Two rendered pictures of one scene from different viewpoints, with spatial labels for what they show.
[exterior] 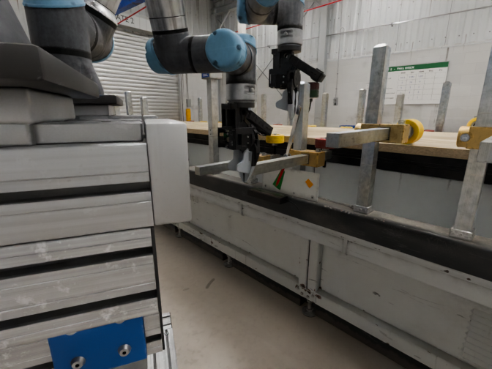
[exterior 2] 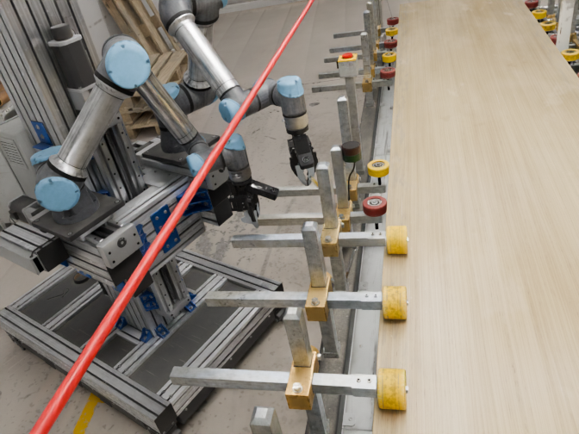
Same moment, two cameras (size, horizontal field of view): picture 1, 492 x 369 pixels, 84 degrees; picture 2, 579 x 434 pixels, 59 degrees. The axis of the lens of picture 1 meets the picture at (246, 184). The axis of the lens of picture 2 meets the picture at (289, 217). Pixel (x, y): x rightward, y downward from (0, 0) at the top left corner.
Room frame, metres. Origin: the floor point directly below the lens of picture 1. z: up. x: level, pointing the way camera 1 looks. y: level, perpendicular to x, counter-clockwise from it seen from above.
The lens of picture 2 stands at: (0.13, -1.40, 1.85)
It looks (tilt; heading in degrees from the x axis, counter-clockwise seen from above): 34 degrees down; 62
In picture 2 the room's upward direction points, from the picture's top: 12 degrees counter-clockwise
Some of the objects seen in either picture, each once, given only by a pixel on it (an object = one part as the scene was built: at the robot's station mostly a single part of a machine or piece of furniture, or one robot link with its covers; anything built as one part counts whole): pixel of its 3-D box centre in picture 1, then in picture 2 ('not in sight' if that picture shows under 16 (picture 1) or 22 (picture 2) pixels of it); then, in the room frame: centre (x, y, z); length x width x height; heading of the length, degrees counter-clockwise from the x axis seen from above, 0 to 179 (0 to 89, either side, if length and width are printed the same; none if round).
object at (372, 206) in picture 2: (325, 152); (376, 214); (1.04, -0.30, 0.85); 0.08 x 0.08 x 0.11
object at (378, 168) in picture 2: (274, 146); (379, 176); (1.22, -0.13, 0.85); 0.08 x 0.08 x 0.11
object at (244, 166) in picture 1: (244, 167); (249, 220); (0.72, 0.01, 0.86); 0.06 x 0.03 x 0.09; 134
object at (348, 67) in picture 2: (211, 72); (348, 66); (1.36, 0.16, 1.18); 0.07 x 0.07 x 0.08; 44
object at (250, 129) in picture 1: (239, 127); (242, 192); (0.73, 0.02, 0.97); 0.09 x 0.08 x 0.12; 134
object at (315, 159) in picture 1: (304, 157); (345, 214); (0.98, -0.21, 0.85); 0.13 x 0.06 x 0.05; 44
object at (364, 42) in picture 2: (146, 133); (367, 77); (1.89, 0.68, 0.86); 0.03 x 0.03 x 0.48; 44
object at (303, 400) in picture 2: not in sight; (303, 375); (0.44, -0.73, 0.95); 0.13 x 0.06 x 0.05; 44
